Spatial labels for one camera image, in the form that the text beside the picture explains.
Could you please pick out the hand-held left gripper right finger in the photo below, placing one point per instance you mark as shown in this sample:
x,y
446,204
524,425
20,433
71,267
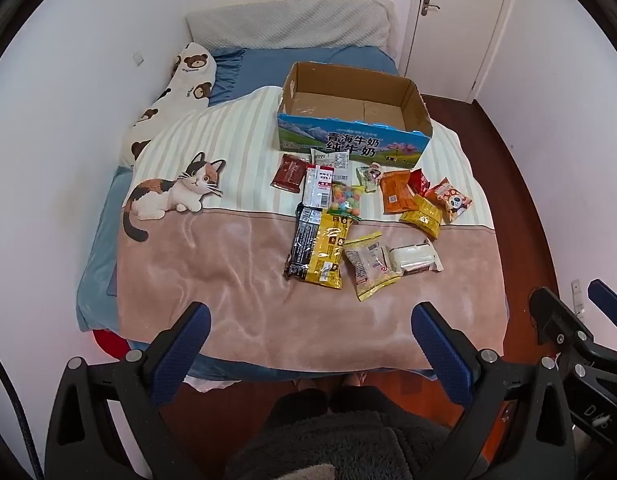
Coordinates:
x,y
441,355

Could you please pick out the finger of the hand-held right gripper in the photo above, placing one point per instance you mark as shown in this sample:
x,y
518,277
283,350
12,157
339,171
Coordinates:
x,y
553,312
610,302

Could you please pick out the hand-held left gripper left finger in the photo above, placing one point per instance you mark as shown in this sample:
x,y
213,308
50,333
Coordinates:
x,y
183,355

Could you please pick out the beige bread packet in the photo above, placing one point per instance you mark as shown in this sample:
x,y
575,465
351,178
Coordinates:
x,y
371,270

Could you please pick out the small yellow snack packet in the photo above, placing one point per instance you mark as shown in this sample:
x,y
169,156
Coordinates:
x,y
422,217

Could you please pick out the large yellow snack packet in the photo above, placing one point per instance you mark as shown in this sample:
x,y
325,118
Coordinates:
x,y
328,252

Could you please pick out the black snack packet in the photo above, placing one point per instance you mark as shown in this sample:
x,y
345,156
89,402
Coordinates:
x,y
303,240

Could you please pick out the colourful candy ball bag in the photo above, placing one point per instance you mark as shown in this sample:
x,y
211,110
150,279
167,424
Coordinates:
x,y
346,202

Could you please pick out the white red-label snack packet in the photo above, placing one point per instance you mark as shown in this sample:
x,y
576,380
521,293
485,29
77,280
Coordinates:
x,y
318,187

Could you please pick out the dark red snack packet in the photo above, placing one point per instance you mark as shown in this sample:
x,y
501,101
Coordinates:
x,y
290,172

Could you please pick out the white barcode snack packet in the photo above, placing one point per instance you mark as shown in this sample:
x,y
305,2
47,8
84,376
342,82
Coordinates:
x,y
333,160

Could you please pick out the cardboard box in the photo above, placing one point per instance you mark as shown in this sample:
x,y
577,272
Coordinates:
x,y
338,95

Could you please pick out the white power strip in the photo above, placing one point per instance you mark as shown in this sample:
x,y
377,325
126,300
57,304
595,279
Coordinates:
x,y
578,297

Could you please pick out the red object under bed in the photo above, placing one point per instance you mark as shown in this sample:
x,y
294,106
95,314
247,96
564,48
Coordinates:
x,y
111,344

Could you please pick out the cat print blanket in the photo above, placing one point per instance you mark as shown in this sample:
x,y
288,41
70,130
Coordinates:
x,y
228,270

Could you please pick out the white wafer packet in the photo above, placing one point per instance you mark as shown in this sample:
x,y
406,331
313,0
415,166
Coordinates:
x,y
416,257

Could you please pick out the orange panda snack packet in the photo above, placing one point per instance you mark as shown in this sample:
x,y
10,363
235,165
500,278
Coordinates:
x,y
451,200

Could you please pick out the small red snack packet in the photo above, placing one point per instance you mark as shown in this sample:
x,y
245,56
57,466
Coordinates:
x,y
421,180

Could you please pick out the small clear toy packet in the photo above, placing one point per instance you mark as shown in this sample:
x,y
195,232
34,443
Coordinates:
x,y
371,177

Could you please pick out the bear print pillow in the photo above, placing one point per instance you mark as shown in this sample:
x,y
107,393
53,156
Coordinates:
x,y
188,85

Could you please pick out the white door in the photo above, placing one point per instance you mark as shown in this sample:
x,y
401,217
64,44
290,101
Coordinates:
x,y
453,25

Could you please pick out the grey-white pillow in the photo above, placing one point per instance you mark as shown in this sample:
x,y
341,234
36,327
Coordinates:
x,y
288,22

